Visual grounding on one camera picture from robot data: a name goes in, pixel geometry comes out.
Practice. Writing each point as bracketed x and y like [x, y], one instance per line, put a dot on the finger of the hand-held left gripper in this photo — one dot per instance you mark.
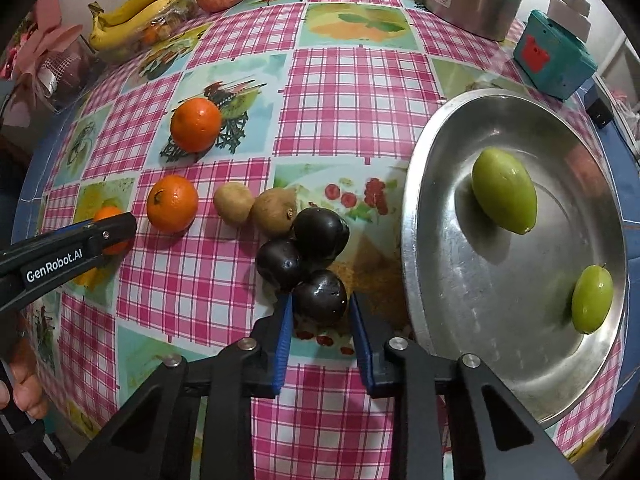
[112, 227]

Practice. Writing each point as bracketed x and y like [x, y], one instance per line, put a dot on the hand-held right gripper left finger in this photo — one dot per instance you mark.
[280, 347]

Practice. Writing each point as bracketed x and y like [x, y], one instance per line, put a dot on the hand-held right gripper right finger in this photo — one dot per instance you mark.
[361, 347]

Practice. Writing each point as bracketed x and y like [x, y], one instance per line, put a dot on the orange mandarin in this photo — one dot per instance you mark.
[196, 125]
[172, 203]
[107, 214]

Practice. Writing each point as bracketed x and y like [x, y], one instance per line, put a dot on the dark purple plum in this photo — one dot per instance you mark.
[277, 262]
[320, 297]
[320, 232]

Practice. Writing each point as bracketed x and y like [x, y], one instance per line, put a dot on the round metal tray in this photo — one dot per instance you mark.
[475, 285]

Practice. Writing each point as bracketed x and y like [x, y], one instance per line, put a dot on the dark brown kiwi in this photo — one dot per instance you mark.
[272, 212]

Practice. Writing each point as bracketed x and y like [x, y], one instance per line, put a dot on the person's left hand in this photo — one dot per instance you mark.
[27, 380]

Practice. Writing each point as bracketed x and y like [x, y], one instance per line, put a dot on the clear plastic container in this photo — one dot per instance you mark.
[160, 35]

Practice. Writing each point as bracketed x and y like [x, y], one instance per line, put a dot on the green mango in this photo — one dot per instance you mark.
[505, 190]

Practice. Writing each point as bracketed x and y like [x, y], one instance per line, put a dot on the small green jujube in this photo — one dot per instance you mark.
[592, 299]

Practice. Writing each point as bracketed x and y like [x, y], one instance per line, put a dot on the pink checkered tablecloth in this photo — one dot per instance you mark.
[340, 110]

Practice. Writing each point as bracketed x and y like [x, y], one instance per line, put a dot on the black power adapter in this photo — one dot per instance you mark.
[600, 112]

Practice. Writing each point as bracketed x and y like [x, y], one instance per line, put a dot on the teal toy box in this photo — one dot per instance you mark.
[555, 60]

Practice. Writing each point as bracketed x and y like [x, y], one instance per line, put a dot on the stainless steel kettle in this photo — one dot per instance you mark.
[475, 0]

